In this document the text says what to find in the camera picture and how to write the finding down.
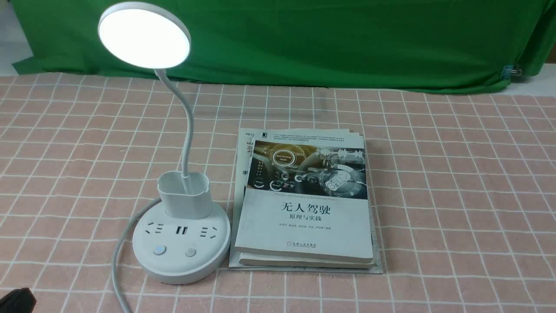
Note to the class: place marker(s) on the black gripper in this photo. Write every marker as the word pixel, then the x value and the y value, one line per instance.
pixel 18 301

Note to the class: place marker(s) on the white desk lamp with sockets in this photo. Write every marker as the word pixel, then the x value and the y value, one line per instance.
pixel 184 235

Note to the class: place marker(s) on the bottom book in stack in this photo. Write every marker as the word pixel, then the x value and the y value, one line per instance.
pixel 243 152

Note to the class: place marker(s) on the top white self-driving book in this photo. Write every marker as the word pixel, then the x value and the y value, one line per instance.
pixel 304 217

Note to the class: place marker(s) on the pink checkered tablecloth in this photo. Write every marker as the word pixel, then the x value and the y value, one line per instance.
pixel 463 190

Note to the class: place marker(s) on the green backdrop cloth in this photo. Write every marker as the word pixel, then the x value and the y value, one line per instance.
pixel 432 46

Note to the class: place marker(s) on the blue binder clip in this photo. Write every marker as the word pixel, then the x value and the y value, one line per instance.
pixel 510 72

